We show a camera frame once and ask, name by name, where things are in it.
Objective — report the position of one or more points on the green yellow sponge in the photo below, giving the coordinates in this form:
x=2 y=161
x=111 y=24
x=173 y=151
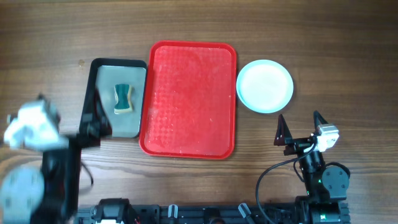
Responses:
x=122 y=94

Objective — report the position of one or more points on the light blue plate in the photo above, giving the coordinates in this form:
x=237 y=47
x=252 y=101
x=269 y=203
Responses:
x=264 y=86

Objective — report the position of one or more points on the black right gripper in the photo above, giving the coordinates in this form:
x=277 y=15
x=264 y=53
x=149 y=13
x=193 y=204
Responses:
x=283 y=137

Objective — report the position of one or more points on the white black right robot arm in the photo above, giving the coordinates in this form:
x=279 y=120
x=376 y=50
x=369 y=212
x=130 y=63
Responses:
x=326 y=183

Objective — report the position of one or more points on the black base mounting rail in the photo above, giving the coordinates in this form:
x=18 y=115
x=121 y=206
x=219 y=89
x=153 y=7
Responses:
x=117 y=210

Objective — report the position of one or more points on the black water tray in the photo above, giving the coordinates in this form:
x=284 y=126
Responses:
x=104 y=74

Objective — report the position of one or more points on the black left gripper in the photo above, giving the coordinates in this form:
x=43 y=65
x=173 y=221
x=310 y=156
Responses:
x=92 y=133

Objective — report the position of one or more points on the red plastic tray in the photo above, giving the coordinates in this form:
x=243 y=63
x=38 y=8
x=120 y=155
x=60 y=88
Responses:
x=190 y=100

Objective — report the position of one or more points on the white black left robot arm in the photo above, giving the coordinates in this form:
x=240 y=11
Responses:
x=48 y=194

